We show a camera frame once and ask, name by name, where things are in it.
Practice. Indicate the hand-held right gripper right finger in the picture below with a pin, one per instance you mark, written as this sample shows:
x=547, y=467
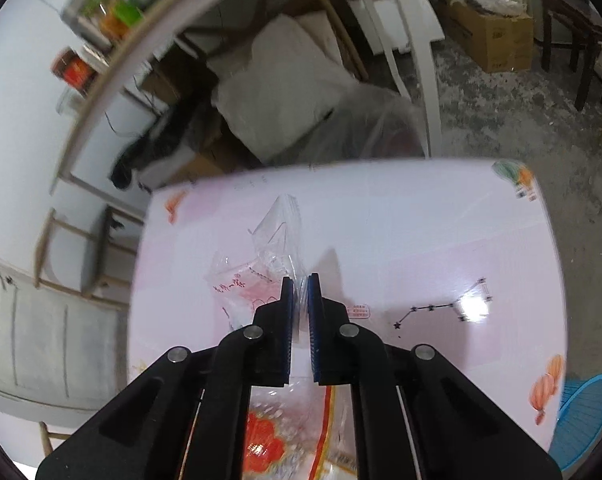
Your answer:
x=315, y=345

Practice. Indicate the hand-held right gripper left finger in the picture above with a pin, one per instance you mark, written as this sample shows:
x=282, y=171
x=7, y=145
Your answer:
x=290, y=340

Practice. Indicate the blue plastic basket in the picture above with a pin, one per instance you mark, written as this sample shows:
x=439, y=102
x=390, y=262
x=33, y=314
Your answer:
x=581, y=420

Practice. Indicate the orange printed plastic wrapper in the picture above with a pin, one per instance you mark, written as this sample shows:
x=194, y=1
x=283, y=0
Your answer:
x=281, y=435

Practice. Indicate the clear plastic sheet bag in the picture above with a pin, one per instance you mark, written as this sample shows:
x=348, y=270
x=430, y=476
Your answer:
x=371, y=125

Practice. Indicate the black cloth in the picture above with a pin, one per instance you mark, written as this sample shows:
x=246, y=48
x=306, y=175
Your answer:
x=171, y=135

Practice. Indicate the white panel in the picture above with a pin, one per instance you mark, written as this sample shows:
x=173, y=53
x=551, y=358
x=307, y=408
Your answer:
x=41, y=335

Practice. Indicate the white foam cushion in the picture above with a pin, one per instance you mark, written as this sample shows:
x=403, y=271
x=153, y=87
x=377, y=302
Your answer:
x=281, y=75

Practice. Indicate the white wooden shelf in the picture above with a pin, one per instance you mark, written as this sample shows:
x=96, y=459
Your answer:
x=423, y=60

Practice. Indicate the red jar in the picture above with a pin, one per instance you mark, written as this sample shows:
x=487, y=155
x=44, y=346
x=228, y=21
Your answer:
x=73, y=70

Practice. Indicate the cardboard box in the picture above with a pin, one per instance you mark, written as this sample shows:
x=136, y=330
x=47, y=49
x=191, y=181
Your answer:
x=496, y=40

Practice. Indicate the box of green orange packets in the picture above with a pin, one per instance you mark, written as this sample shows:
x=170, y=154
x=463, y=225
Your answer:
x=111, y=10

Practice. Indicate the dark wooden stool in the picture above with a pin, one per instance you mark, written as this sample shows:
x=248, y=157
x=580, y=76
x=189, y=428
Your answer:
x=581, y=35

